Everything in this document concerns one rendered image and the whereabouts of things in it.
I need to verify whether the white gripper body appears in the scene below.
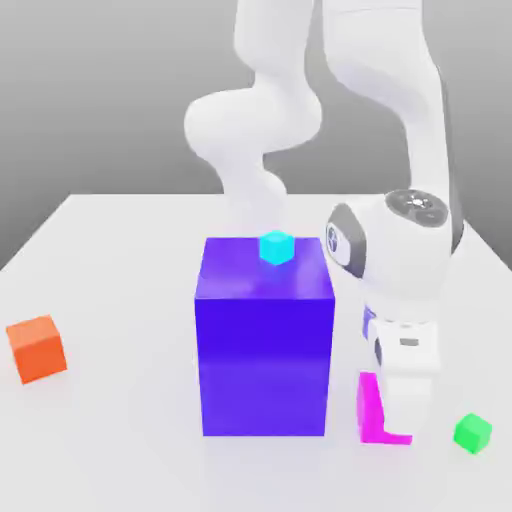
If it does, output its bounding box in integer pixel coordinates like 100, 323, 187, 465
367, 319, 442, 378

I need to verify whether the small magenta cube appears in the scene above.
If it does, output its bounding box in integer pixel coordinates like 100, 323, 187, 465
356, 371, 414, 446

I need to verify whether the small green cube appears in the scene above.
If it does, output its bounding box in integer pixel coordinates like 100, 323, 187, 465
452, 412, 494, 456

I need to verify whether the small cyan cube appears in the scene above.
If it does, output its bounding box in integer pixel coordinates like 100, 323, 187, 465
258, 229, 296, 267

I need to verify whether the small orange cube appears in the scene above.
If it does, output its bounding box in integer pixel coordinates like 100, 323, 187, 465
5, 314, 68, 386

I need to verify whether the large blue box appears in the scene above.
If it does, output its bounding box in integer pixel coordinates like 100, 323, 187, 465
194, 236, 336, 438

